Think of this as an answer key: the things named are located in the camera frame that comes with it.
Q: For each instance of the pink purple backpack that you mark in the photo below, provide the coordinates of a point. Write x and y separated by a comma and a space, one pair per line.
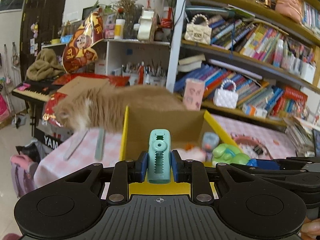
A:
22, 173

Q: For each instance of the pink plush chick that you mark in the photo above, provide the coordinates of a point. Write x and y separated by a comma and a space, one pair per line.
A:
191, 151

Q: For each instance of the white quilted pearl handbag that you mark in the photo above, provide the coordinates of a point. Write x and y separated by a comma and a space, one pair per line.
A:
226, 98

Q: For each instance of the stack of picture books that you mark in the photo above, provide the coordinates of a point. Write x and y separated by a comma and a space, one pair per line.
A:
299, 132

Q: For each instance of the pink sticker cup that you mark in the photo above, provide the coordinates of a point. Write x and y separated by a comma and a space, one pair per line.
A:
193, 94

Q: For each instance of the black smartphone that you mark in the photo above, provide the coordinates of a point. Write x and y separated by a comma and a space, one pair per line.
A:
316, 142

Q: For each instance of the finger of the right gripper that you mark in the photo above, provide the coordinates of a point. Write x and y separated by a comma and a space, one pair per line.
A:
264, 164

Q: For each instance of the red gold foil balloon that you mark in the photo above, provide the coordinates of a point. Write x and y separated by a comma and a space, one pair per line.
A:
79, 51

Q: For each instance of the wooden bookshelf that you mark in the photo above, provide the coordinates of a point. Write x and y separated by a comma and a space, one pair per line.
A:
254, 46

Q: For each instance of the pink plush on top shelf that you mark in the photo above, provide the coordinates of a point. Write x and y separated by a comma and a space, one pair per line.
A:
291, 9

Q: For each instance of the beige blanket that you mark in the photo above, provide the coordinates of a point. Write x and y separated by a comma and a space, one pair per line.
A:
46, 66

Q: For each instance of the grey ruler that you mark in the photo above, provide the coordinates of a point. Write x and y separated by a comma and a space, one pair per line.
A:
75, 143
99, 150

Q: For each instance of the pink checkered table mat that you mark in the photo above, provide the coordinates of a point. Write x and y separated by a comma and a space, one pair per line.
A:
54, 166

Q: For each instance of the red boxed book set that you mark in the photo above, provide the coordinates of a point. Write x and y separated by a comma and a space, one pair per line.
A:
290, 102

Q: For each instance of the cream quilted handbag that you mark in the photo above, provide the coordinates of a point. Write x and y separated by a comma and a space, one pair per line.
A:
198, 33

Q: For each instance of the person's hand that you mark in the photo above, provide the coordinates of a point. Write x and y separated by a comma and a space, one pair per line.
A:
310, 229

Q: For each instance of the orange fluffy cat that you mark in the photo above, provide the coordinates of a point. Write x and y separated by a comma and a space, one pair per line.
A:
105, 106

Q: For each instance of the white pen holder box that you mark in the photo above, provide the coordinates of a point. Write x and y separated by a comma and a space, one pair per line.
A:
307, 72

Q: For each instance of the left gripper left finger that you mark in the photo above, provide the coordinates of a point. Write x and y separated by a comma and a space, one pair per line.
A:
125, 173

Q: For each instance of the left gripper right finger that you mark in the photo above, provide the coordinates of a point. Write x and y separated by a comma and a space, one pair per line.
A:
194, 173

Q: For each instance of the green frog toy blue cap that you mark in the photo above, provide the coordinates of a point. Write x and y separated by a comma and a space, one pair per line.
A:
229, 154

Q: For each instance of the yellow cardboard box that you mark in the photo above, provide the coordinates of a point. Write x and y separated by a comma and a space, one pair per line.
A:
185, 127

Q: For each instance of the orange white medicine box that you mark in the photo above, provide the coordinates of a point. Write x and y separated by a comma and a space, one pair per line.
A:
254, 111

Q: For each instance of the black binder clip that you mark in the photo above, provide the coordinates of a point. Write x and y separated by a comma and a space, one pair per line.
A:
258, 150

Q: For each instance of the black electric piano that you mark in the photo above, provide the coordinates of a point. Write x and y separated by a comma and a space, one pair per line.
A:
35, 94

